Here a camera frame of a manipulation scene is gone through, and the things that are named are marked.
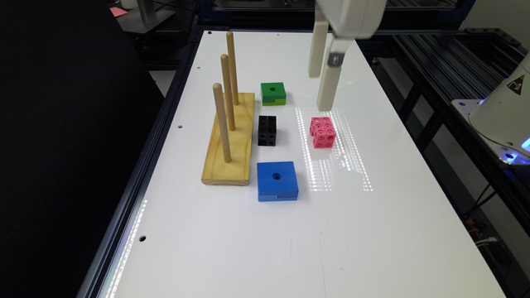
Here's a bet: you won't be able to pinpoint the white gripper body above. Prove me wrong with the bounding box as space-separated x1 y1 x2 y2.
316 0 387 40

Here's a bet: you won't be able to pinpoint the wooden peg base board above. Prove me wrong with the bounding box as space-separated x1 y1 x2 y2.
201 93 255 186

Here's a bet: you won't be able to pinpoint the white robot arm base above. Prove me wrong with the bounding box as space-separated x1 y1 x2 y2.
451 56 530 166

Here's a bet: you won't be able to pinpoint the rear wooden peg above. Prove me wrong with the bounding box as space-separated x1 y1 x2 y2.
226 31 239 106

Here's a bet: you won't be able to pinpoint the blue square block with hole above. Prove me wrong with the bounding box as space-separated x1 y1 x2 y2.
257 161 299 202

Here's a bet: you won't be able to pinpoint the grey stand with pole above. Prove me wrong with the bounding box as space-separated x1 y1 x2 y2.
117 0 175 34

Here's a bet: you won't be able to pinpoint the pink paper sheet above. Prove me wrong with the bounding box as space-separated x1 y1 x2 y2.
110 7 128 17

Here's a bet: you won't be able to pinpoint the wooden peg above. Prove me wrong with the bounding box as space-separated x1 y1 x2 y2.
220 54 235 131
226 31 239 106
213 83 232 163

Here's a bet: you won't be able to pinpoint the black aluminium frame rails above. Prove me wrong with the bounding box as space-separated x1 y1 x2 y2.
359 29 529 230

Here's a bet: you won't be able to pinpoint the black connector cube cluster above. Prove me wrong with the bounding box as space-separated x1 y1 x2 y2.
258 115 277 147

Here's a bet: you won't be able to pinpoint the front wooden peg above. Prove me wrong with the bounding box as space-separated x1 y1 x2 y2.
213 83 232 163

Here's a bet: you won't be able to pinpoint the pink connector cube cluster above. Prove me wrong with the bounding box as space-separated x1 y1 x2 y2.
310 117 336 149

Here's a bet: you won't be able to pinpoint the green square block with hole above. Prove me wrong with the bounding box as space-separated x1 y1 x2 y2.
261 82 287 106

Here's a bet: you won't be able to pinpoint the middle wooden peg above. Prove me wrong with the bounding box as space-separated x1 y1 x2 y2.
220 54 235 131

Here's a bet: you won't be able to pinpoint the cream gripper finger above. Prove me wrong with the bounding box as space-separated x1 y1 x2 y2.
317 36 352 112
308 17 329 78

